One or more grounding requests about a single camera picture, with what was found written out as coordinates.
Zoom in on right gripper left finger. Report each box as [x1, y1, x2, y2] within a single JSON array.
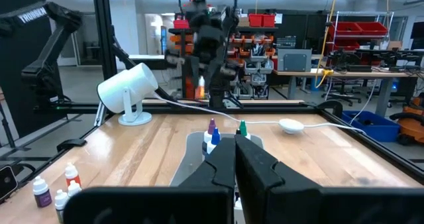
[[64, 135, 237, 224]]

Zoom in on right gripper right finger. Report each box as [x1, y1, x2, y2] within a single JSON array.
[[235, 135, 424, 224]]

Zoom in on small red bottle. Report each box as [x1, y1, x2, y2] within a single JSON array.
[[64, 162, 81, 188]]

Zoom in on white cylindrical spot lamp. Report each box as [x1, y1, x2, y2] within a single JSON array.
[[97, 62, 160, 127]]

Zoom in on black partition panel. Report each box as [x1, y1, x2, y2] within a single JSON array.
[[0, 0, 46, 135]]

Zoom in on large blue-capped bottle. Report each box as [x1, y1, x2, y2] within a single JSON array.
[[201, 127, 222, 158]]

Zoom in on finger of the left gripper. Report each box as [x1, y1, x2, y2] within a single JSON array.
[[190, 66, 200, 101], [207, 68, 223, 101]]

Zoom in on large purple-capped bottle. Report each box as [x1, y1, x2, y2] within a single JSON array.
[[203, 118, 218, 145]]

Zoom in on black clamp bracket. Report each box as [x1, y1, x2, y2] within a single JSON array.
[[56, 138, 87, 153]]

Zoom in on small black camera unit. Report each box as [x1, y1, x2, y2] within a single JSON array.
[[0, 165, 19, 202]]

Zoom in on large green-capped bottle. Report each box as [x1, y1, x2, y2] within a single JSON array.
[[238, 119, 252, 141]]

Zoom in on blue plastic bin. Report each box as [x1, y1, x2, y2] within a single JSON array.
[[341, 110, 401, 142]]

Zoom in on white round switch puck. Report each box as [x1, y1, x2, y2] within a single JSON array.
[[278, 118, 305, 135]]

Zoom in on grey monitor back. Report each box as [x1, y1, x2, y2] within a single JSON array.
[[277, 48, 313, 73]]

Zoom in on thin white cable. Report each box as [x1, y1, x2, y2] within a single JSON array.
[[349, 80, 378, 125]]

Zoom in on wooden work table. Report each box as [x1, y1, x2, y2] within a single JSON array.
[[273, 70, 420, 119]]

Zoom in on small orange-red bottle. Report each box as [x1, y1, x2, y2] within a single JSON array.
[[196, 76, 206, 101]]

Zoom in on parts rack orange bins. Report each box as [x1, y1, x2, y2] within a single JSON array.
[[168, 27, 278, 101]]

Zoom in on black office chair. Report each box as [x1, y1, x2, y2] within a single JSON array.
[[323, 80, 362, 107]]

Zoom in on yellow hanging cable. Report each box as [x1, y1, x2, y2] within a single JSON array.
[[314, 0, 339, 89]]

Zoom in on small black bottle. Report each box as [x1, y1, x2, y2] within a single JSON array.
[[54, 189, 70, 224]]

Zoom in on orange shop vacuum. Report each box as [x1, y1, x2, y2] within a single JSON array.
[[390, 96, 424, 146]]

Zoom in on wire shelf red bins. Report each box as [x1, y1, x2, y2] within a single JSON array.
[[326, 11, 395, 52]]

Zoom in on white lamp cable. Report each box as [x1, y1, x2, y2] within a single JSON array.
[[154, 93, 367, 135]]

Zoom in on small purple bottle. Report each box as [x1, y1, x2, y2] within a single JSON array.
[[32, 176, 53, 208]]

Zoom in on grey plastic tray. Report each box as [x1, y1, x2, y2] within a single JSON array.
[[170, 131, 266, 188]]

